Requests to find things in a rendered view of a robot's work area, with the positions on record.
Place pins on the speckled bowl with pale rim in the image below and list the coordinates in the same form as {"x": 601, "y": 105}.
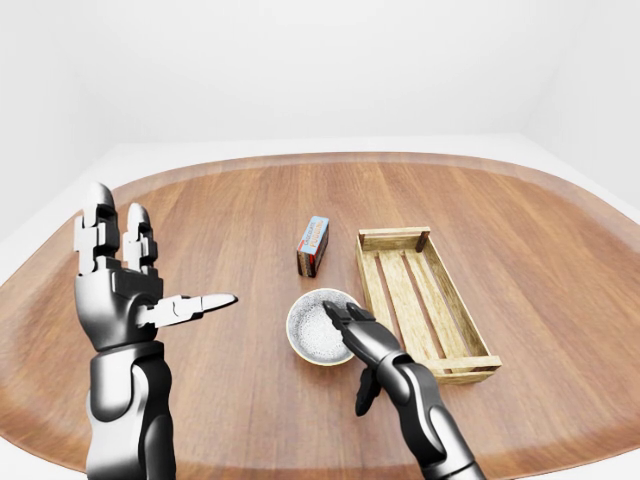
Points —
{"x": 317, "y": 330}

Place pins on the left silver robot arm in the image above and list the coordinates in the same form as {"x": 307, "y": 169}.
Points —
{"x": 127, "y": 415}

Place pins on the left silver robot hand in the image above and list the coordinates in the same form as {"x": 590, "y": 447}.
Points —
{"x": 107, "y": 305}

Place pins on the wooden slat tray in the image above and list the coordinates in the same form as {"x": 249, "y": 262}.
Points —
{"x": 425, "y": 305}

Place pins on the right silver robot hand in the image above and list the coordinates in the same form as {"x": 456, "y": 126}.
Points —
{"x": 362, "y": 345}

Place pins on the printed pudding box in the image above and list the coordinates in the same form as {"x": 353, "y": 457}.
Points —
{"x": 313, "y": 246}

